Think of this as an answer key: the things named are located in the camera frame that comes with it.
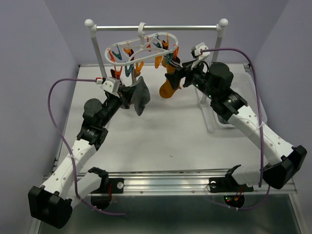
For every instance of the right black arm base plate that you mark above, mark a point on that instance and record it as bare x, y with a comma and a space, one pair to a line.
218, 185

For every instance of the yellow orange clothes peg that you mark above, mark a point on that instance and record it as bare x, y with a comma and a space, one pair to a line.
139, 66

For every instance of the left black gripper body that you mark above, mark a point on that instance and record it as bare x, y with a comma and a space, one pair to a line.
111, 105

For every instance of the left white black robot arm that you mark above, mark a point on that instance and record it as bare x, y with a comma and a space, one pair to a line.
55, 199

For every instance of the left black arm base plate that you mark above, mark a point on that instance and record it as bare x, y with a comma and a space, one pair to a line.
114, 185

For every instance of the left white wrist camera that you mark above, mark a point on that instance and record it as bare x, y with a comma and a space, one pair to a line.
110, 85

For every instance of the white clothes drying rack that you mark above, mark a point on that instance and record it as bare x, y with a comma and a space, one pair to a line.
93, 29

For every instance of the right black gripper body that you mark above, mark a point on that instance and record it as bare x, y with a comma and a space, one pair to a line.
197, 77

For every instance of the mustard brown striped sock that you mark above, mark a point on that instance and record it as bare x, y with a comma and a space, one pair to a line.
166, 91

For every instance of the white round clip hanger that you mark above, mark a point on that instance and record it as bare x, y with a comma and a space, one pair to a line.
155, 46

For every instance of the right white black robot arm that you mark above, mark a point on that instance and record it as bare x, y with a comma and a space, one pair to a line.
284, 160

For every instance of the teal clothes peg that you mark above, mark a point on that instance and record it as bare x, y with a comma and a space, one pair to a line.
128, 70

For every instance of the aluminium rail frame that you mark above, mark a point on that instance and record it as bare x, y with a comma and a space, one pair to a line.
180, 203

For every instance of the maroon white striped sock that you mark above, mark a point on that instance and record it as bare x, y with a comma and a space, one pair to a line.
113, 75

